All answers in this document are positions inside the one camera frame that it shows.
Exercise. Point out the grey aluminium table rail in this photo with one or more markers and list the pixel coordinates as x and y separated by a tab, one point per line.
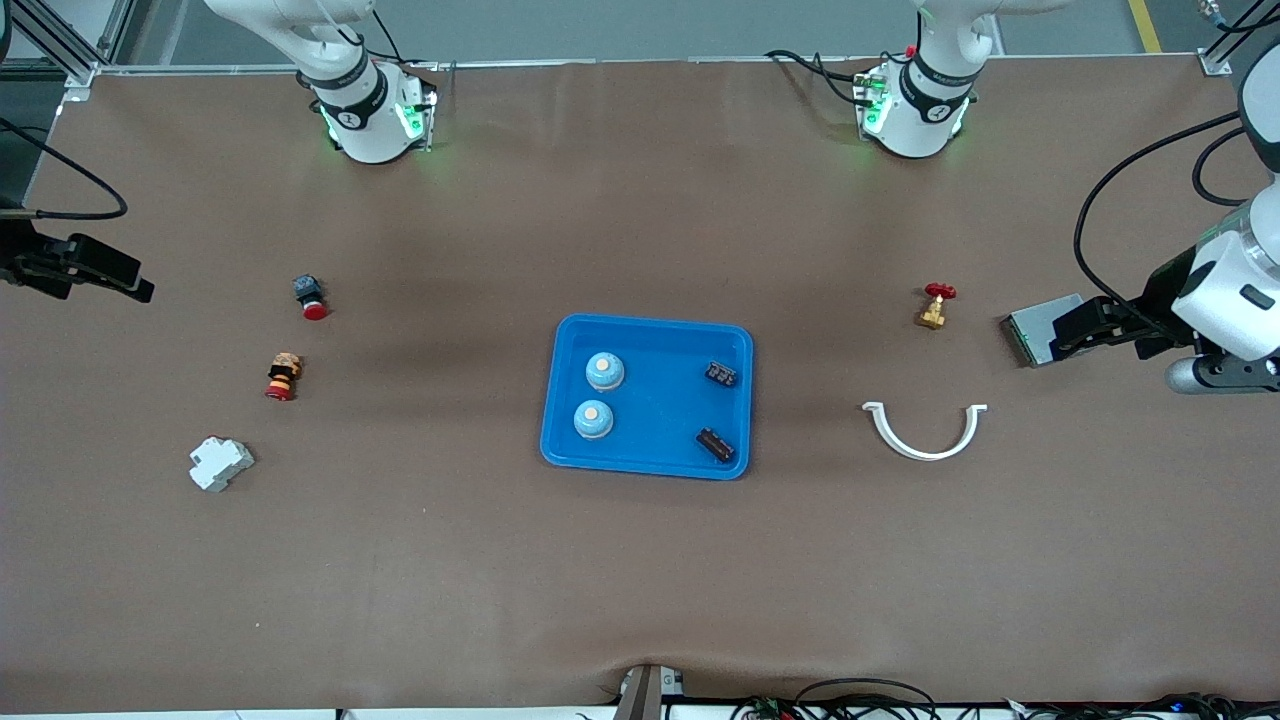
650	60

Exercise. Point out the white semicircular clamp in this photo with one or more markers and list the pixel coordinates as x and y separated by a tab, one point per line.
925	452

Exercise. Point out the grey metal box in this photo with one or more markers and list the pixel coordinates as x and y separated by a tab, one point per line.
1035	330

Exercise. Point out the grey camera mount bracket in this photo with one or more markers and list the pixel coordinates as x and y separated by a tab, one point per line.
645	692

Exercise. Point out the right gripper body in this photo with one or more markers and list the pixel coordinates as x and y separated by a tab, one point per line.
22	259

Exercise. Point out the blue plastic tray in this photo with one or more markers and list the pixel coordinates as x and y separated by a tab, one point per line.
660	420

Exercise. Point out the light blue bell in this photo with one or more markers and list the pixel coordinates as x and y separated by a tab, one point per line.
593	420
604	371

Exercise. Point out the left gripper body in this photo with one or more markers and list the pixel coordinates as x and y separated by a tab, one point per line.
1158	298

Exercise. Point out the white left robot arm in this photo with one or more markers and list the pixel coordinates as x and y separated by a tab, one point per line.
925	110

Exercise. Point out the white circuit breaker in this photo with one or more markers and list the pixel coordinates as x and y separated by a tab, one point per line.
220	464

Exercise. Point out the dark brown capacitor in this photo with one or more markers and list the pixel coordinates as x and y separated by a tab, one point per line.
715	445

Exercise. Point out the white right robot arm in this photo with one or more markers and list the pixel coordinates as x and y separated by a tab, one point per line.
365	120

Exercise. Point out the brown table mat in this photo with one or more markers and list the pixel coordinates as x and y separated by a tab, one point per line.
640	580

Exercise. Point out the aluminium frame post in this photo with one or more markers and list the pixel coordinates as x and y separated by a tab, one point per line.
1215	63
75	72

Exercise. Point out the red button orange body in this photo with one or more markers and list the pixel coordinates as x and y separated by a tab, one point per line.
283	377

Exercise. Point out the red button black body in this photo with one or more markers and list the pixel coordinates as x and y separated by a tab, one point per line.
310	296

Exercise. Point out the black capacitor with print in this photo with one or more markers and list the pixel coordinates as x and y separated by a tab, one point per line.
721	374

